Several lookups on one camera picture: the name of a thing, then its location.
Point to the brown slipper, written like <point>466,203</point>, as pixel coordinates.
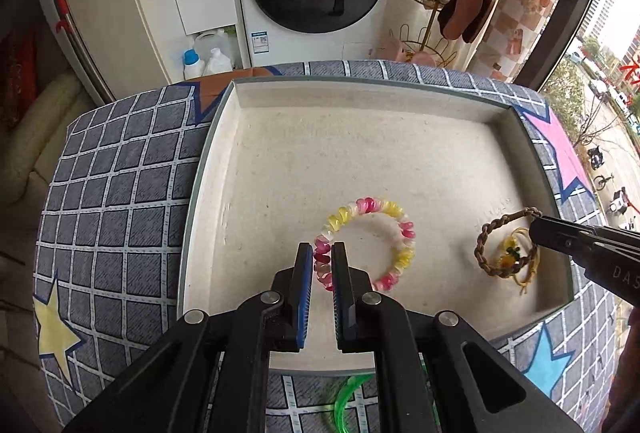
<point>485,20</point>
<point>460,13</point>

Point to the cream sofa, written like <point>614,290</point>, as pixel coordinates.
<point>40,123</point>

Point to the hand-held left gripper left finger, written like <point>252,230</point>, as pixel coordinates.
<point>303,298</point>

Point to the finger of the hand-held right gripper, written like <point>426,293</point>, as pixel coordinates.
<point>552,233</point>

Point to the green translucent bangle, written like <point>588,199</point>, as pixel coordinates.
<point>345,395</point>

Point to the grey shallow cardboard tray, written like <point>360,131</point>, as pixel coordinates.
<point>350,153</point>

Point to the dark sliding door frame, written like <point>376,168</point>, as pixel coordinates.
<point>75,48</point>

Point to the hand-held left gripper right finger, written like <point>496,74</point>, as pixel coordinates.
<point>341,298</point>

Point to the red cushion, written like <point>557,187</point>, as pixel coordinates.
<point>17,78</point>

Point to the small white bottle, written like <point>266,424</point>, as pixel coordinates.
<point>217,63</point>

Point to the red ribbon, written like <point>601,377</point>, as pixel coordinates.
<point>61,10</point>

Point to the grey checked star tablecloth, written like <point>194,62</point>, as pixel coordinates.
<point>110,223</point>

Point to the white plastic jug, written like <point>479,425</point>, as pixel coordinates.
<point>212,40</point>

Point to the white tall cabinet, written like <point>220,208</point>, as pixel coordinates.
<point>125,13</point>

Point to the pink slipper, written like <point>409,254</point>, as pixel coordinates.
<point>395,47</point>

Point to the dark window frame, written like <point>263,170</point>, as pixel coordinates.
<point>565,13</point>

